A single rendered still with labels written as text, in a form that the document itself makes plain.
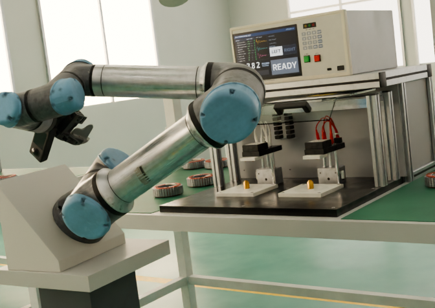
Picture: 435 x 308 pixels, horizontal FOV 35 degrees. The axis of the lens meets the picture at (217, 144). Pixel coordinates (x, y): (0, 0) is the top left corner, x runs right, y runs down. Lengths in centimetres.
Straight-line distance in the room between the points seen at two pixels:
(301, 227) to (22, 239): 73
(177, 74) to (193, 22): 788
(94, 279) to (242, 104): 57
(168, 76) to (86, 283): 51
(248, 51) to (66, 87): 103
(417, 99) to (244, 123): 115
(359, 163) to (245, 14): 770
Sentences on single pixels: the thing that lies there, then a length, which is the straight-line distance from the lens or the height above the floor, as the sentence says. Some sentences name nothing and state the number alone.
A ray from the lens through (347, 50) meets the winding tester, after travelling 223.
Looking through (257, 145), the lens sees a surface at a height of 92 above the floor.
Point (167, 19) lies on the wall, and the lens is 905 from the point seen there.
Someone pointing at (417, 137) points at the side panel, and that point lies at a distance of 244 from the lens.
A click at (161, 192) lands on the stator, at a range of 254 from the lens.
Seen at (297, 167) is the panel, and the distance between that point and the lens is 251.
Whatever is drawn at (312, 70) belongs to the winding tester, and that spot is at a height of 114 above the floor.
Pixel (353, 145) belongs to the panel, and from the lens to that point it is 239.
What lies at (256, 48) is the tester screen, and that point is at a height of 124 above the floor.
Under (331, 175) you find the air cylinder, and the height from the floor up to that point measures 80.
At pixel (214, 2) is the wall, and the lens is 990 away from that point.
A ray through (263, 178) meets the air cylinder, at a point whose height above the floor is 79.
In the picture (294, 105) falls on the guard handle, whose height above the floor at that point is 105.
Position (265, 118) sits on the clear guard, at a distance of 208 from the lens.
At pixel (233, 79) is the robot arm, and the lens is 144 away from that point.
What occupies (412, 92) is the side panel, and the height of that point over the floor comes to 103.
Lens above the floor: 117
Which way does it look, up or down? 6 degrees down
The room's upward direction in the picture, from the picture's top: 7 degrees counter-clockwise
